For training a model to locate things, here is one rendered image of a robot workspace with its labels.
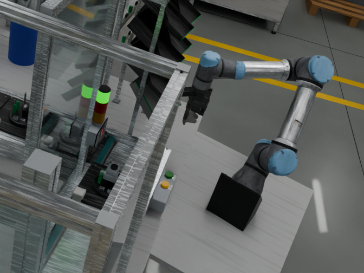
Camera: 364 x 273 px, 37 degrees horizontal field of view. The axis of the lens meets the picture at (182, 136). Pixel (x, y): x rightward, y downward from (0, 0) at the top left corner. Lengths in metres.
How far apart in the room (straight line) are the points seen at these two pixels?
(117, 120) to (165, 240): 0.80
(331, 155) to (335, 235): 0.96
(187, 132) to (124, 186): 2.06
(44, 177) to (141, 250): 1.20
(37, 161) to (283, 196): 1.82
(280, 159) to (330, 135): 2.82
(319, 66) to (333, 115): 3.05
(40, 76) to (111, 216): 0.67
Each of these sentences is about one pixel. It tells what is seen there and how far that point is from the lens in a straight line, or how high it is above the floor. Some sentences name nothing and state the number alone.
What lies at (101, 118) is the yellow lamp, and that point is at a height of 1.29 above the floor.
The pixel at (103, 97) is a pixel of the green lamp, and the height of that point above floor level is 1.39.
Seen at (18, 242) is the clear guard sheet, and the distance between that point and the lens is 0.95.
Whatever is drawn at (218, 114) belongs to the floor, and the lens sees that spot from 4.72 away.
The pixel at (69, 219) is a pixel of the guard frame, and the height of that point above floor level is 1.98.
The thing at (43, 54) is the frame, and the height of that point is 1.86.
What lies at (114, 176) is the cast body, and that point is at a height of 1.06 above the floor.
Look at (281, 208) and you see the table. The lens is 2.74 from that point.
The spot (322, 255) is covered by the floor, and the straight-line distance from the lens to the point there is 3.93.
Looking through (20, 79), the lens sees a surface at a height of 0.86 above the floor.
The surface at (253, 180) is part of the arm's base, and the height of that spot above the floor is 1.11.
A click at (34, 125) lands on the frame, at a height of 1.63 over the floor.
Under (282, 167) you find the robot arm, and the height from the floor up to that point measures 1.25.
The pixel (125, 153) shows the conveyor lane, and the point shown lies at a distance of 2.62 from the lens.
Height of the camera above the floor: 2.61
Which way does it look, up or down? 37 degrees down
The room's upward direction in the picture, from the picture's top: 19 degrees clockwise
